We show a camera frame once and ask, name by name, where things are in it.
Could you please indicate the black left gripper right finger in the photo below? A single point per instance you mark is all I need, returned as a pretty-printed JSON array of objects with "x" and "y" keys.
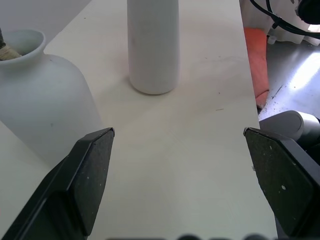
[{"x": 280, "y": 180}]

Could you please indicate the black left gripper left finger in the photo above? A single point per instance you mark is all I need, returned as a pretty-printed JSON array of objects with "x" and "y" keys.
[{"x": 82, "y": 185}]

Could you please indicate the silver robot body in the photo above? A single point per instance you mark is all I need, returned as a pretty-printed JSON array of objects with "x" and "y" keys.
[{"x": 292, "y": 125}]

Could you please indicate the wide white flared-neck vase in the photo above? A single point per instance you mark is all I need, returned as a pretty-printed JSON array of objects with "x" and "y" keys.
[{"x": 45, "y": 100}]

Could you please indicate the orange cloth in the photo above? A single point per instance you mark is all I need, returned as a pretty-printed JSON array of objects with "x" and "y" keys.
[{"x": 258, "y": 62}]

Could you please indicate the tall slim white vase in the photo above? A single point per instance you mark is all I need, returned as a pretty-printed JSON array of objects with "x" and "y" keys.
[{"x": 153, "y": 47}]

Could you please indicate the twine-wrapped bouquet stem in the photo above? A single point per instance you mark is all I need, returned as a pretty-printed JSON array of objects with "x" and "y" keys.
[{"x": 6, "y": 50}]

